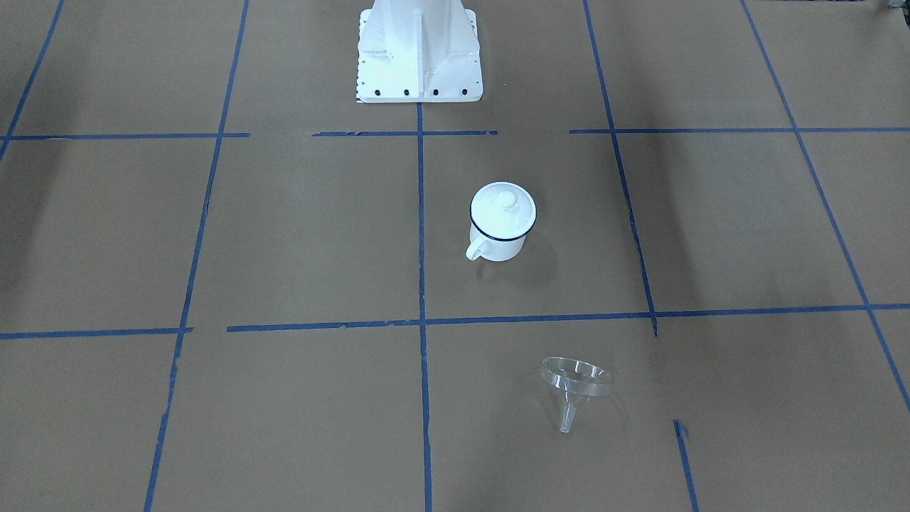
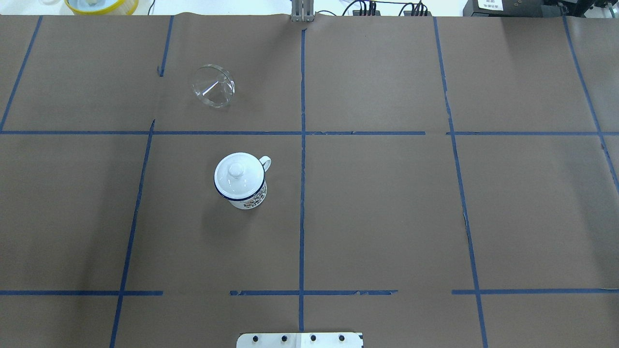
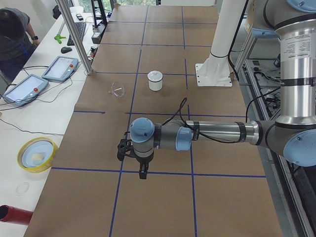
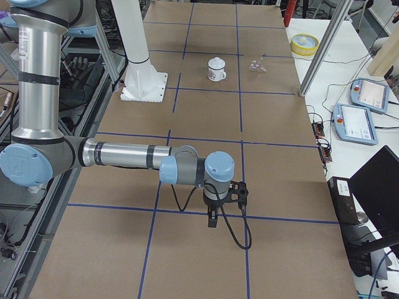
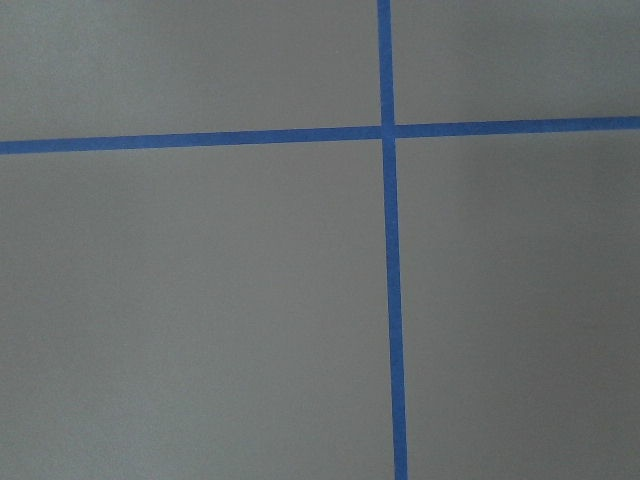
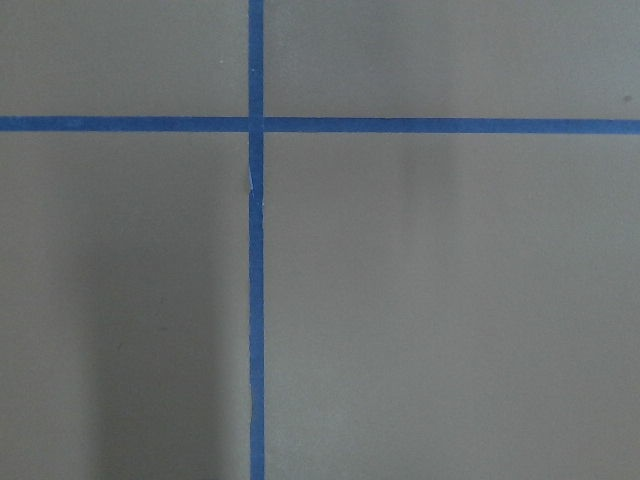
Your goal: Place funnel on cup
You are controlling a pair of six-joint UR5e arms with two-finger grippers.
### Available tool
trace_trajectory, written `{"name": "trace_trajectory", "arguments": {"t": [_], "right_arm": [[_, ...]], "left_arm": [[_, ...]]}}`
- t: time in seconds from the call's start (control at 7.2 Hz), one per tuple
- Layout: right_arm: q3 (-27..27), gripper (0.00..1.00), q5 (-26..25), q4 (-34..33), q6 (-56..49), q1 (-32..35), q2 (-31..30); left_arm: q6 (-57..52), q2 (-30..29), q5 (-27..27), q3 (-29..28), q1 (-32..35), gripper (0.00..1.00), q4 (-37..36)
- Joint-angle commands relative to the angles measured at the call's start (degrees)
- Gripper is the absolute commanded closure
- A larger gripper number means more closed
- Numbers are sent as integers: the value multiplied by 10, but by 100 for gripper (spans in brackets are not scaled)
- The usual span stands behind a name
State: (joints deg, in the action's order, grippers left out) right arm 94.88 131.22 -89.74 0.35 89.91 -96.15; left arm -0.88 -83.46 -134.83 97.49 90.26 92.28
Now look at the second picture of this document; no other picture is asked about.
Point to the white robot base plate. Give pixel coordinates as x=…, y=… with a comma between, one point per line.
x=301, y=340

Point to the clear glass funnel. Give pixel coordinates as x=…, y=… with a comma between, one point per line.
x=213, y=85

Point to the white enamel mug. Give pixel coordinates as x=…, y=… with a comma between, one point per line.
x=251, y=195

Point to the brown paper table cover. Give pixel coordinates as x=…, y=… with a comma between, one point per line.
x=428, y=182

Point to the aluminium frame post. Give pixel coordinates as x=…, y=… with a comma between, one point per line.
x=302, y=11

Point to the white mug lid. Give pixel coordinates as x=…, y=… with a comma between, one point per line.
x=239, y=176

